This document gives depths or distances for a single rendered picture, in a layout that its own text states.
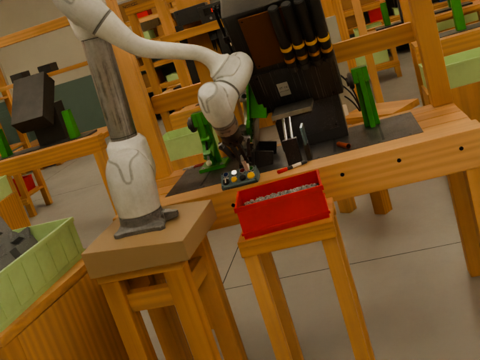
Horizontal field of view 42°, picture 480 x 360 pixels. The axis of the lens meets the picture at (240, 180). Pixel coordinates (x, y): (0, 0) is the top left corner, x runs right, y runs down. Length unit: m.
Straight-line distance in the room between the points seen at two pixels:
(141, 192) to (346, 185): 0.80
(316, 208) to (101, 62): 0.91
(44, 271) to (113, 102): 0.68
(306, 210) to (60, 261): 1.00
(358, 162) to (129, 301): 0.99
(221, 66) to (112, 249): 0.73
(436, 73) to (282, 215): 1.17
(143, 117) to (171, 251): 1.22
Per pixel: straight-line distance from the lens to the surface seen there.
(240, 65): 2.24
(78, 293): 2.54
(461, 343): 2.84
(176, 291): 2.15
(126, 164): 2.14
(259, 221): 2.17
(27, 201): 7.80
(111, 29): 2.13
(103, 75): 2.30
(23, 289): 2.37
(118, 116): 2.32
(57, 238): 2.57
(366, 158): 2.42
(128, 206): 2.16
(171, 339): 2.55
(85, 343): 2.56
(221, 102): 2.13
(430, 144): 2.43
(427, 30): 2.98
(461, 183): 3.14
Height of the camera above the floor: 1.54
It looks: 14 degrees down
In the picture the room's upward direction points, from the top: 17 degrees counter-clockwise
